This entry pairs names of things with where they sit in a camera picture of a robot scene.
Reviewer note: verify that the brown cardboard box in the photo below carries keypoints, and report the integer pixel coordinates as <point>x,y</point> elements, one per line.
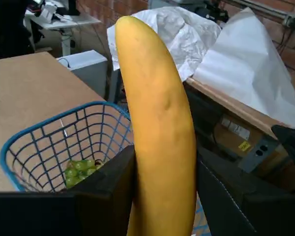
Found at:
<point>226,140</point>

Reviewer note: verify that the smooth white sheet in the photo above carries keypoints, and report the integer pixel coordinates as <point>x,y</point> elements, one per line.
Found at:
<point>248,73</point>

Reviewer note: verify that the white computer case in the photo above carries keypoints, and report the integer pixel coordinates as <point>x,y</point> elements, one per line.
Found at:
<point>88,71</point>

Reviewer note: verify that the yellow toy banana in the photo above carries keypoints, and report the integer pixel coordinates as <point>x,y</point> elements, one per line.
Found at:
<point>157,123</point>

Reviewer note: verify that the grey power outlet box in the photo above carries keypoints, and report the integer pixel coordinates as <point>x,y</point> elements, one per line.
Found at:
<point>258,152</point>

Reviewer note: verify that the wooden side table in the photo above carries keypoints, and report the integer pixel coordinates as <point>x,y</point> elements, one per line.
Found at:
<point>236,105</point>

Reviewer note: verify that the green toy grapes bunch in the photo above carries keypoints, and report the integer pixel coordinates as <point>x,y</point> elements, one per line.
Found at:
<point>76,172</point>

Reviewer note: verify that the black angular device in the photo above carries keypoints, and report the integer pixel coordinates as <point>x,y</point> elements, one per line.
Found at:
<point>292,142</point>

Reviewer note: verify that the white desk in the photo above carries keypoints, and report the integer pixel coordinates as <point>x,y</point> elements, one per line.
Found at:
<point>71,23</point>

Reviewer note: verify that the black device with label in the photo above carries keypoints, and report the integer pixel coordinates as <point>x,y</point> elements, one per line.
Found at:
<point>211,11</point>

